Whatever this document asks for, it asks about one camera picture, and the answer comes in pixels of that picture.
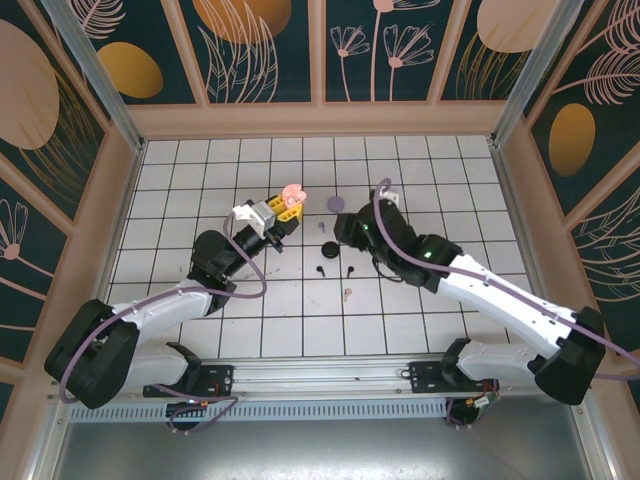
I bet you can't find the dark panel single flower outline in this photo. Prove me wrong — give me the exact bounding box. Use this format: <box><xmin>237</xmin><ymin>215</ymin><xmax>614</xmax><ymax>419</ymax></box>
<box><xmin>0</xmin><ymin>172</ymin><xmax>76</xmax><ymax>351</ymax></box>

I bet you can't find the aluminium side bar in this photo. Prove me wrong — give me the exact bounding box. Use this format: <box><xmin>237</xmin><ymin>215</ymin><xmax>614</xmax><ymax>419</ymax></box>
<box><xmin>569</xmin><ymin>397</ymin><xmax>626</xmax><ymax>480</ymax></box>
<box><xmin>19</xmin><ymin>399</ymin><xmax>71</xmax><ymax>480</ymax></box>

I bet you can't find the aluminium corner post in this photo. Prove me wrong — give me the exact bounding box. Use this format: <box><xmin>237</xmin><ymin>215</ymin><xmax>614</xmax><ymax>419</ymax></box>
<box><xmin>488</xmin><ymin>0</ymin><xmax>586</xmax><ymax>147</ymax></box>
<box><xmin>38</xmin><ymin>0</ymin><xmax>147</xmax><ymax>155</ymax></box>

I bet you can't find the dark panel large peach circle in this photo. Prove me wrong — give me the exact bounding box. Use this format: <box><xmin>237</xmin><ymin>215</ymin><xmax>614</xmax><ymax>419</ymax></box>
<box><xmin>0</xmin><ymin>4</ymin><xmax>112</xmax><ymax>224</ymax></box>

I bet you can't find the slotted grey cable duct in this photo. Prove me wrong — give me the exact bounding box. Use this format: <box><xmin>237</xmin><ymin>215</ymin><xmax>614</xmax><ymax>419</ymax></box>
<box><xmin>67</xmin><ymin>399</ymin><xmax>451</xmax><ymax>422</ymax></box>

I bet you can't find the dark panel with pink flowers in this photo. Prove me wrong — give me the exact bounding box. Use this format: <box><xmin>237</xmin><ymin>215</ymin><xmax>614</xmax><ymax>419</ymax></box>
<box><xmin>324</xmin><ymin>0</ymin><xmax>441</xmax><ymax>104</ymax></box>

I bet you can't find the dark panel with leaf outlines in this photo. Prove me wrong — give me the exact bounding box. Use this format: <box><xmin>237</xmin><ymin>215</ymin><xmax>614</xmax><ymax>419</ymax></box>
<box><xmin>179</xmin><ymin>0</ymin><xmax>321</xmax><ymax>105</ymax></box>

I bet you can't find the dark panel with fern outlines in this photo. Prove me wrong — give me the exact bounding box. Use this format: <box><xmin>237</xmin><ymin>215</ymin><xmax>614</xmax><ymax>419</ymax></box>
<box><xmin>567</xmin><ymin>167</ymin><xmax>640</xmax><ymax>314</ymax></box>

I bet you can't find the purple cable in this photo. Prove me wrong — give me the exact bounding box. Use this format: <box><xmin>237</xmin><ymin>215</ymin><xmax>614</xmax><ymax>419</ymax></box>
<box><xmin>58</xmin><ymin>212</ymin><xmax>269</xmax><ymax>437</ymax></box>
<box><xmin>374</xmin><ymin>178</ymin><xmax>640</xmax><ymax>430</ymax></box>

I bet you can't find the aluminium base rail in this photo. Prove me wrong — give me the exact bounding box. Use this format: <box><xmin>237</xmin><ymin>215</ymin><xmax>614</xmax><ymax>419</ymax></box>
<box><xmin>47</xmin><ymin>355</ymin><xmax>599</xmax><ymax>404</ymax></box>

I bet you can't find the dark panel with golden oval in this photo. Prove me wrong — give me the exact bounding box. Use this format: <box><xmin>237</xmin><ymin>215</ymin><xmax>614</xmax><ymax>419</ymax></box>
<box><xmin>64</xmin><ymin>0</ymin><xmax>209</xmax><ymax>106</ymax></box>

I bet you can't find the grey metal sheet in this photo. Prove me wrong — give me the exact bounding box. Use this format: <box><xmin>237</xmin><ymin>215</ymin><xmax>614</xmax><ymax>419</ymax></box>
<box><xmin>49</xmin><ymin>418</ymin><xmax>616</xmax><ymax>480</ymax></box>

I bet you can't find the dark panel oval and fern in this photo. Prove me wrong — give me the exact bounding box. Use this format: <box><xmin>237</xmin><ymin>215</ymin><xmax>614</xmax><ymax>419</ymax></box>
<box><xmin>522</xmin><ymin>0</ymin><xmax>640</xmax><ymax>221</ymax></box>

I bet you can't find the dark panel with peach circle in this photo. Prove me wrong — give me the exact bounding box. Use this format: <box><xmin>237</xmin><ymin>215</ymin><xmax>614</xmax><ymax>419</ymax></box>
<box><xmin>439</xmin><ymin>0</ymin><xmax>546</xmax><ymax>104</ymax></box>

